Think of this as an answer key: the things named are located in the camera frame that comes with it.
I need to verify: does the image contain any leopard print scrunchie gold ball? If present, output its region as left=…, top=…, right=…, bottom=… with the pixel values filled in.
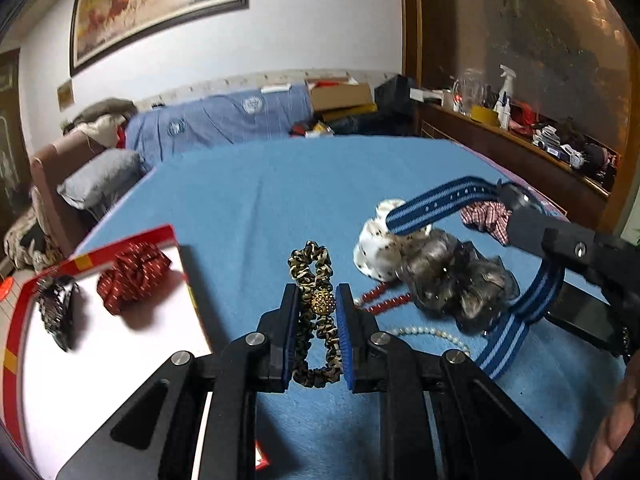
left=288, top=240, right=343, bottom=389

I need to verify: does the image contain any blue striped nylon strap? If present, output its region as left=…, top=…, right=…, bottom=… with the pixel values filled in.
left=385, top=175, right=566, bottom=380

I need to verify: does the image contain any white cherry print scrunchie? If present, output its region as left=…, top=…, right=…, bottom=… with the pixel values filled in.
left=352, top=198, right=432, bottom=283

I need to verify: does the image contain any red plaid scrunchie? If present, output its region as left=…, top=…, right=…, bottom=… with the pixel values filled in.
left=460, top=202, right=511, bottom=246

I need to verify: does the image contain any person's right hand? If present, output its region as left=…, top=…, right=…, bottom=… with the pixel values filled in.
left=582, top=362, right=639, bottom=479

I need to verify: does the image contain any wooden side shelf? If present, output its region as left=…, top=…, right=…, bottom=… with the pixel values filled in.
left=416, top=104, right=616, bottom=234

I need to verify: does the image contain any blue bed cover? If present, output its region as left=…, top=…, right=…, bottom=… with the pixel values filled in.
left=82, top=136, right=624, bottom=464

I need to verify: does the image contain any red patterned scrunchie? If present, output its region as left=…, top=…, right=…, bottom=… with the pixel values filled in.
left=96, top=243, right=171, bottom=315

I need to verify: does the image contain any white spray bottle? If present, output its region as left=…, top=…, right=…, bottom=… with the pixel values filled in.
left=494, top=64, right=516, bottom=130

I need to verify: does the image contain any red gift box tray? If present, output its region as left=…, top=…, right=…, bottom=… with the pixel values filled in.
left=1, top=224, right=271, bottom=478

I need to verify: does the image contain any black beaded hair accessory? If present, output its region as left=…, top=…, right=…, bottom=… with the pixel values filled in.
left=35, top=274, right=79, bottom=352

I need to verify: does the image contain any glass pitcher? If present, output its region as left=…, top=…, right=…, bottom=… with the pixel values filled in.
left=451, top=68, right=486, bottom=116

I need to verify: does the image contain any grey pillow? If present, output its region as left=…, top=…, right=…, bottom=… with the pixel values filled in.
left=56, top=148, right=143, bottom=210

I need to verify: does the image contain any blue checked folded blanket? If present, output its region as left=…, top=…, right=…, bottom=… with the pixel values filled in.
left=125, top=84, right=312, bottom=169

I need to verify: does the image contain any brown armchair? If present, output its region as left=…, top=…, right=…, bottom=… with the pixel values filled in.
left=29, top=129, right=109, bottom=256

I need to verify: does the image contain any cardboard box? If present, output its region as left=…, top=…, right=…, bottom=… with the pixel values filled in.
left=306, top=78, right=373, bottom=113

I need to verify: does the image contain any framed horse painting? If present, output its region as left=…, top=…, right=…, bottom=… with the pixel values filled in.
left=68, top=0, right=248, bottom=76

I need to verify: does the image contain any red bead bracelet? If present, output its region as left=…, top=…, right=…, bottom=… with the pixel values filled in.
left=358, top=282, right=414, bottom=316

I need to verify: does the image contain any white pearl necklace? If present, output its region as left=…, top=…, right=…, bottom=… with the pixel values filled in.
left=352, top=294, right=471, bottom=356

